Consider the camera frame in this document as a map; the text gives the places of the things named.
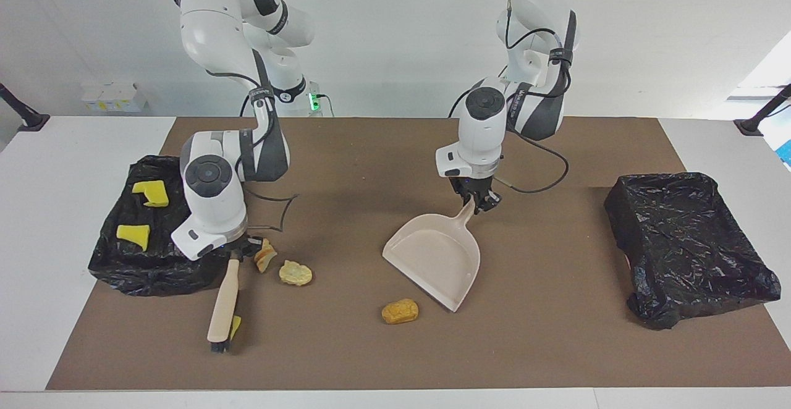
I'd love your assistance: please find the brown table mat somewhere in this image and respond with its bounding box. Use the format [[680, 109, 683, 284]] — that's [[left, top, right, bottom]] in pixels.
[[46, 117, 791, 391]]

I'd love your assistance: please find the black clamp stand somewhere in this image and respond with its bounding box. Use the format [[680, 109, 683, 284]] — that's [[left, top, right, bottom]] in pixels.
[[0, 82, 51, 132], [734, 83, 791, 137]]

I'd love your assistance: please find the beige plastic dustpan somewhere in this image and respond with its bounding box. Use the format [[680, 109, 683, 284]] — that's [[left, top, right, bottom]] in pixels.
[[382, 196, 481, 313]]

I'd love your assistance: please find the white wall box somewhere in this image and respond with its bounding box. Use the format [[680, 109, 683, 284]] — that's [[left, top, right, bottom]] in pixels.
[[81, 82, 148, 113]]

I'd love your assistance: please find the pale pastry piece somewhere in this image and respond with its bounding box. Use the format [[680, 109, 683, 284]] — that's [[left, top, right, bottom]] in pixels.
[[279, 260, 313, 287]]

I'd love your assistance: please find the beige handled black bristle brush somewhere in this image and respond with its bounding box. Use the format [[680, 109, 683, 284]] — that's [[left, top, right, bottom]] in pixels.
[[207, 258, 242, 354]]

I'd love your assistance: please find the notched yellow sponge piece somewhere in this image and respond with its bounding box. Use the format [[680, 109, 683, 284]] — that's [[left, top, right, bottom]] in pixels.
[[132, 180, 169, 208]]

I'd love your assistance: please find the orange striped croissant piece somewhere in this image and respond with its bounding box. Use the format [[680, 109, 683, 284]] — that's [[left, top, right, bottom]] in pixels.
[[255, 238, 278, 274]]

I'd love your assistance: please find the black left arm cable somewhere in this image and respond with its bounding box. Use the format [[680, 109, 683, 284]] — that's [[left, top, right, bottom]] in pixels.
[[494, 0, 582, 195]]

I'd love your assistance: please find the black bag lined trash bin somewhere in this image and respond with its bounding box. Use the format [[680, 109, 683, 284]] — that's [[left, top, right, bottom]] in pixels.
[[88, 153, 246, 297], [604, 172, 782, 331]]

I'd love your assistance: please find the brown bread loaf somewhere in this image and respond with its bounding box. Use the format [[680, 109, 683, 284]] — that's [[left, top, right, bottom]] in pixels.
[[381, 298, 420, 325]]

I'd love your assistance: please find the small yellow green sponge piece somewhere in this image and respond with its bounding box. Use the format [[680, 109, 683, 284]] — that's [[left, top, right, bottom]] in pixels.
[[116, 224, 151, 252]]

